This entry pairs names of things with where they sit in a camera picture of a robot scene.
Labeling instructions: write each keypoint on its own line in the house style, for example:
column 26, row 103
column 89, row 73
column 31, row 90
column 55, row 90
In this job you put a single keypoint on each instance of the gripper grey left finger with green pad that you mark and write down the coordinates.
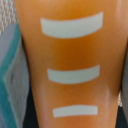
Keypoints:
column 14, row 79

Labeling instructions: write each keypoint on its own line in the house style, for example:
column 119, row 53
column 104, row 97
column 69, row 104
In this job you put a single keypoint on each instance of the gripper grey right finger with green pad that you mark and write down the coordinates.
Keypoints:
column 124, row 95

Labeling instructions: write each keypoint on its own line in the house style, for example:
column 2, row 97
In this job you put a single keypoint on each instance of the golden bread loaf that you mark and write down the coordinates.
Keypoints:
column 75, row 51

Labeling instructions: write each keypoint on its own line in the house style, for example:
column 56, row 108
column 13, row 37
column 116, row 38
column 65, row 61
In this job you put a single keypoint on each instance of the woven beige placemat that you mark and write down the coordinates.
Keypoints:
column 7, row 14

